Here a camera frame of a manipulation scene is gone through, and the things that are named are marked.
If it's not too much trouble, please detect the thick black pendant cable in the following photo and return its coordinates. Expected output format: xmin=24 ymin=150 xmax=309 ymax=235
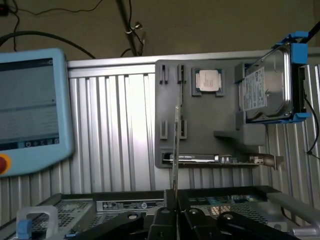
xmin=0 ymin=30 xmax=97 ymax=60

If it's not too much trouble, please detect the hard disk in blue caddy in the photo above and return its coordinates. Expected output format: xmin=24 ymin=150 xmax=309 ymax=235
xmin=236 ymin=30 xmax=313 ymax=125

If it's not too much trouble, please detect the black graphics card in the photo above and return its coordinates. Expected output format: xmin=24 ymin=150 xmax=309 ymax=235
xmin=161 ymin=152 xmax=285 ymax=172

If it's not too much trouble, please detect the silver CPU chip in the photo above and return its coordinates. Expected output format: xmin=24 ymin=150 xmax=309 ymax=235
xmin=195 ymin=67 xmax=224 ymax=95

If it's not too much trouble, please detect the black case label plate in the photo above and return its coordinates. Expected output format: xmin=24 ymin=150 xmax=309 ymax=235
xmin=96 ymin=199 xmax=166 ymax=214

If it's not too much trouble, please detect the light blue teach pendant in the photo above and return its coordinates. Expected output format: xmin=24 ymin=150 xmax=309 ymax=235
xmin=0 ymin=47 xmax=75 ymax=179

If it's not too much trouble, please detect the dark grey parts rack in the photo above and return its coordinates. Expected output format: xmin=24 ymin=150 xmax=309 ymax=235
xmin=154 ymin=59 xmax=266 ymax=169

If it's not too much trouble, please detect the thin black cable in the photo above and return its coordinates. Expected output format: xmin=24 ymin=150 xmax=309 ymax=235
xmin=7 ymin=0 xmax=133 ymax=33

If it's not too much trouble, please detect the grey metal PC case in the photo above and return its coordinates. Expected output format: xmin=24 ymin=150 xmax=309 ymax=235
xmin=0 ymin=185 xmax=320 ymax=240

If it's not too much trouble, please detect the grey metal pole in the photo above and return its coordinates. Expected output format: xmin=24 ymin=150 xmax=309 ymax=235
xmin=115 ymin=0 xmax=145 ymax=58

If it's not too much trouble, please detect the translucent plastic bracket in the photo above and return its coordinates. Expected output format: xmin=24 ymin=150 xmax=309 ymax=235
xmin=15 ymin=205 xmax=59 ymax=240

